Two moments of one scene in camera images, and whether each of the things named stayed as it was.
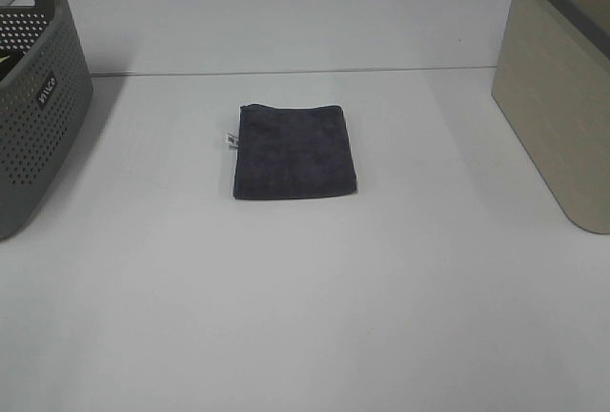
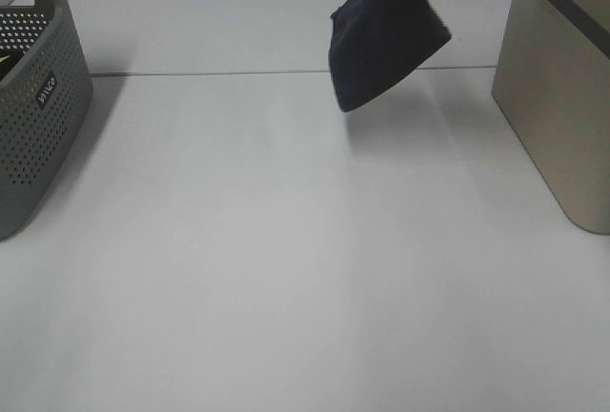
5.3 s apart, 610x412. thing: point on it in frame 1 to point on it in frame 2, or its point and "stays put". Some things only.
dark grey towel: (286, 153) to (378, 37)
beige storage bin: (552, 77) stays put
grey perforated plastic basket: (45, 96) stays put
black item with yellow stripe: (9, 59) stays put
